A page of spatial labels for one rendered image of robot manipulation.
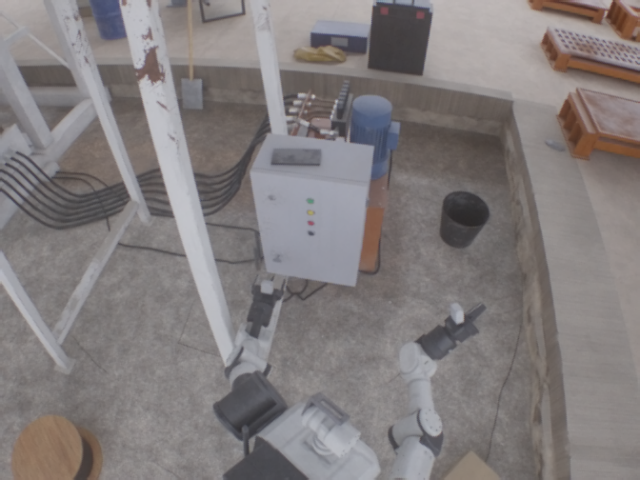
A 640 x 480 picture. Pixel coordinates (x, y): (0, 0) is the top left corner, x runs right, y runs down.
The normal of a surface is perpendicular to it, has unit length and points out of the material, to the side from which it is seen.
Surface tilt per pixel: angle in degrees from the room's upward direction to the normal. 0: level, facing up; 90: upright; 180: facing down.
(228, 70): 90
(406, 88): 90
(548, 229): 0
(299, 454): 17
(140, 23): 81
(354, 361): 0
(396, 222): 0
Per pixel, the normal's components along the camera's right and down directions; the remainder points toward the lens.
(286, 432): 0.11, -0.81
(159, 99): -0.19, 0.65
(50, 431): 0.00, -0.62
